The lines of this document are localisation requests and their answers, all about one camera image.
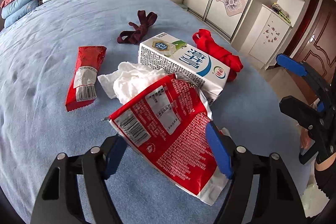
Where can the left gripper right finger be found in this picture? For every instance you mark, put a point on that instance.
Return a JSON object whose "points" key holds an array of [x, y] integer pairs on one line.
{"points": [[276, 200]]}

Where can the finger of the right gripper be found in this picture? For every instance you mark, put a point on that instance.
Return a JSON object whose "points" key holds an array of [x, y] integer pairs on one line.
{"points": [[320, 127], [321, 88]]}

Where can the small red snack packet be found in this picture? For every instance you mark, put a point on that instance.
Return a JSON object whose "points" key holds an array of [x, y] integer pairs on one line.
{"points": [[82, 90]]}

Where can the white milk carton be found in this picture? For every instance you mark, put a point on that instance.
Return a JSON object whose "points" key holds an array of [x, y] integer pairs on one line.
{"points": [[173, 55]]}

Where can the large red snack bag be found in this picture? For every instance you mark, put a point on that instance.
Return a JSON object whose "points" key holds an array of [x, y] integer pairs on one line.
{"points": [[166, 125]]}

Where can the white tissue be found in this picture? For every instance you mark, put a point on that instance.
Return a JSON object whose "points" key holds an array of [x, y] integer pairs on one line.
{"points": [[129, 80]]}

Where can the person's right hand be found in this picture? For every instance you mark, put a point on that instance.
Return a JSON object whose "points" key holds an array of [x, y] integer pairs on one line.
{"points": [[305, 142]]}

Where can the brown wooden door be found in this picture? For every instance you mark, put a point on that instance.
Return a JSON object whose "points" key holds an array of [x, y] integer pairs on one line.
{"points": [[314, 41]]}

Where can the white low cabinet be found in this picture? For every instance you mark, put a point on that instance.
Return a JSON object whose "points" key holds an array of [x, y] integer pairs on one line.
{"points": [[264, 38]]}

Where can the red cloth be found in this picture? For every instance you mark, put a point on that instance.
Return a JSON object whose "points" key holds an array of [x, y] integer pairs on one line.
{"points": [[205, 42]]}

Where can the dark maroon cloth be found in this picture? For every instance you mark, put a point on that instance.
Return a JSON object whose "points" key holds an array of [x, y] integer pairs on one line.
{"points": [[135, 37]]}

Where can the blue folded quilt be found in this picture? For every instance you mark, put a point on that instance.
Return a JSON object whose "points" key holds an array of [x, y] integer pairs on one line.
{"points": [[16, 9]]}

